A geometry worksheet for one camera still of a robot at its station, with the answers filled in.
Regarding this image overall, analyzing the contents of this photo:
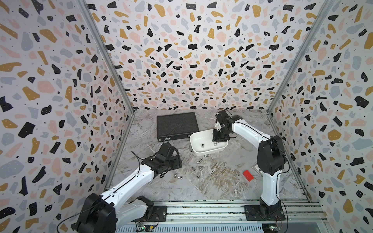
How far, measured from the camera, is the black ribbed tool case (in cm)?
102

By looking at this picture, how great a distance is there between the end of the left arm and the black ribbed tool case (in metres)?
0.28

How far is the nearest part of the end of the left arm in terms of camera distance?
59 cm
